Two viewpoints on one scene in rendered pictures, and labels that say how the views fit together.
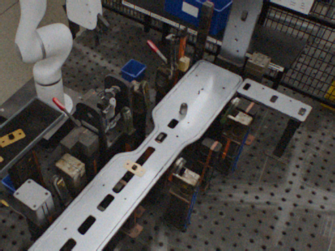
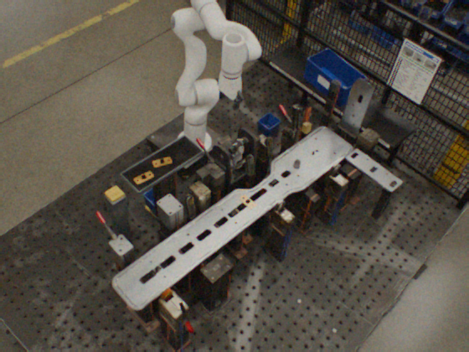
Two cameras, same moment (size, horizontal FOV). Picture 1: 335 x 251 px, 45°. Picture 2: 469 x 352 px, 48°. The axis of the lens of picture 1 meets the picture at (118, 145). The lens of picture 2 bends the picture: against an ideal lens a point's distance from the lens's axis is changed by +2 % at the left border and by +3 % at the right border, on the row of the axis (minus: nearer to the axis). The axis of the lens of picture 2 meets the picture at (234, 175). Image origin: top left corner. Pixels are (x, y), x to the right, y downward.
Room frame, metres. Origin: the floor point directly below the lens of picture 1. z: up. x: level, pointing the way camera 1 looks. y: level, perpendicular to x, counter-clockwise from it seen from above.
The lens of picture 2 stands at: (-0.61, -0.12, 2.95)
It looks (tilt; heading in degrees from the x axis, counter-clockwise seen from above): 52 degrees down; 5
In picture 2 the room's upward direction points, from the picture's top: 6 degrees clockwise
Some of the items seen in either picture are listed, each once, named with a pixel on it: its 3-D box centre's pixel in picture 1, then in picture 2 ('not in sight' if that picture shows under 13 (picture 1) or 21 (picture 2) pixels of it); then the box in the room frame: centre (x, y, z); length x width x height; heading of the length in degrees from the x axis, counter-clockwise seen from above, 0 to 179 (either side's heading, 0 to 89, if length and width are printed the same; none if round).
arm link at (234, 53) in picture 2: not in sight; (234, 52); (0.99, 0.09, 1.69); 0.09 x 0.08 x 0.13; 122
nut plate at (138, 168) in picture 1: (134, 167); (248, 201); (0.79, -0.06, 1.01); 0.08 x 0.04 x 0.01; 53
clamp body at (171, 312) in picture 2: not in sight; (175, 322); (0.21, 0.14, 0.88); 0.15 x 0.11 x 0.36; 53
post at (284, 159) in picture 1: (287, 134); (383, 201); (1.06, -0.73, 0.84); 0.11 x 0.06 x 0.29; 53
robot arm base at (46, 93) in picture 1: (50, 92); (194, 130); (1.28, 0.31, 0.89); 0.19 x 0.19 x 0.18
